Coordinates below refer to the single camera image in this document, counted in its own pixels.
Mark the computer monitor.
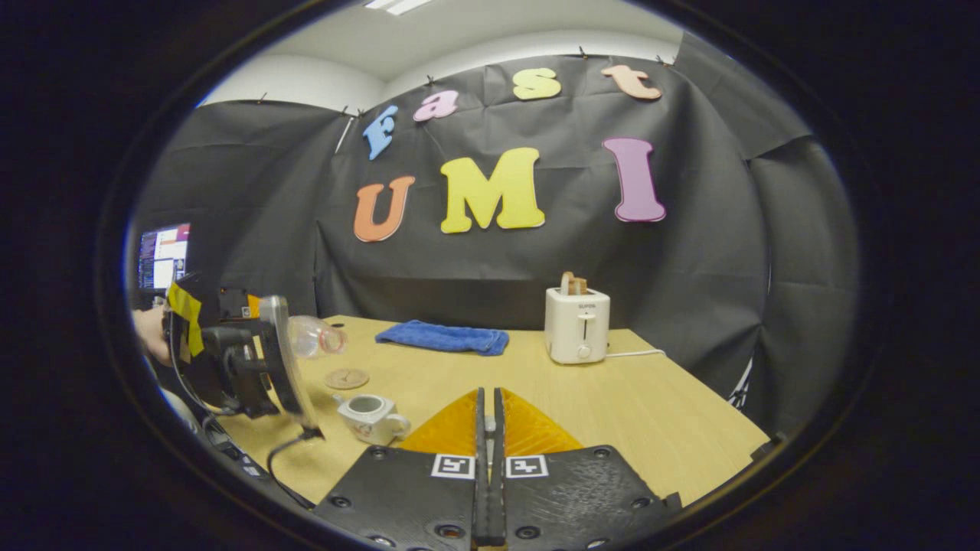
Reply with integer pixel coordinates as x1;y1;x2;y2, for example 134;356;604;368
138;223;191;292

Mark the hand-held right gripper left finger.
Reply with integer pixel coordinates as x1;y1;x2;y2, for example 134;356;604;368
312;386;491;551

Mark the grey ceramic teacup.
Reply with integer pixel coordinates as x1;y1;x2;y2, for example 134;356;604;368
333;393;412;446

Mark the blue towel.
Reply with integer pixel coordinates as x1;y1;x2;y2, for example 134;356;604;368
375;319;510;357

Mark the white toaster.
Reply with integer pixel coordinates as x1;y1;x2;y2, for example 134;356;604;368
544;287;611;365

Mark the black cable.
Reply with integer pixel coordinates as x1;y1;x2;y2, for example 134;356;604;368
266;429;324;507

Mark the black backdrop cloth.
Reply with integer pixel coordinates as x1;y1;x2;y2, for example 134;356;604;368
126;31;862;437

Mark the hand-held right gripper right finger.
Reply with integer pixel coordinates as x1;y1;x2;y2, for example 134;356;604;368
494;386;682;551

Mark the ceiling light panel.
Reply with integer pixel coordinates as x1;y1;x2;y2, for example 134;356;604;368
364;0;433;16

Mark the clear plastic water bottle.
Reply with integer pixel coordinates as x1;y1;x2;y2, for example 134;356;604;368
287;315;349;359

